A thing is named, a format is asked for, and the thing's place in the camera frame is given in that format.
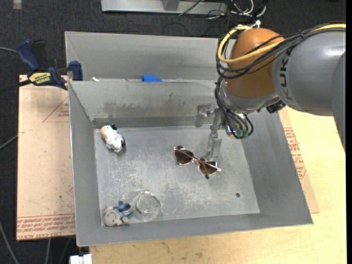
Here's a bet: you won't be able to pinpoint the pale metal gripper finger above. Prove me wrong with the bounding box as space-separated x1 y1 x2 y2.
195 103 217 128
207 131 223 160

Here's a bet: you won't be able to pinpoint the brown heart-shaped sunglasses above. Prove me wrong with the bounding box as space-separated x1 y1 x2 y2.
173 145 222 180

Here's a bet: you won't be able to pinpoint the grey metal bin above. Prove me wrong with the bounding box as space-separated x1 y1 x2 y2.
64 31 314 248

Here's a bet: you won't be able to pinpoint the blue block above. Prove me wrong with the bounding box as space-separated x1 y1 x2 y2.
141 74 163 83

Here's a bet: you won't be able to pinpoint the white toy dog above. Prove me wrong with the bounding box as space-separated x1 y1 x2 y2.
100 123 127 153

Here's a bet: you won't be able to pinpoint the clear glass bowl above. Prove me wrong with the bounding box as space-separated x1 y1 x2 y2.
131 190 163 222

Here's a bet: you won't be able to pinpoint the grey and blue toy monkey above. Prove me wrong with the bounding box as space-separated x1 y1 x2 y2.
102 200 133 228

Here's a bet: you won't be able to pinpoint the brown cardboard board, red print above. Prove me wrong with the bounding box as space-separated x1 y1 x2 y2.
16 74 321 241

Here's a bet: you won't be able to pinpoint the black cylinder on white bracket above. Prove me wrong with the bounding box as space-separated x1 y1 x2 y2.
265 100 284 114

